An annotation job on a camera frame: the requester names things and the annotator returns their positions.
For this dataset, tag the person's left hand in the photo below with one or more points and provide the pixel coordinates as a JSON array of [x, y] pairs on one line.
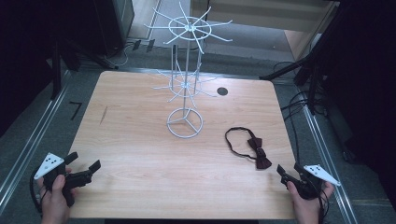
[[55, 200]]

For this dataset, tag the dark cabinet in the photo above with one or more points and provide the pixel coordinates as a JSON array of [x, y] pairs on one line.
[[113, 25]]

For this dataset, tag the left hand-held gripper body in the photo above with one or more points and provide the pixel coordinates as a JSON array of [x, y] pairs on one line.
[[51, 169]]

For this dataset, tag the dark red bow tie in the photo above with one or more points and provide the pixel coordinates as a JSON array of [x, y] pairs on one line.
[[252, 148]]

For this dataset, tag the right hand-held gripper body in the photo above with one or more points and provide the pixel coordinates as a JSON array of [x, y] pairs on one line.
[[311, 180]]

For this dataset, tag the black metal stand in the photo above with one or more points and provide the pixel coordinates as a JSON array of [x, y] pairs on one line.
[[303, 71], [63, 59]]

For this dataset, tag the person's right hand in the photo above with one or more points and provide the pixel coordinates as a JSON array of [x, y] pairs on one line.
[[308, 207]]

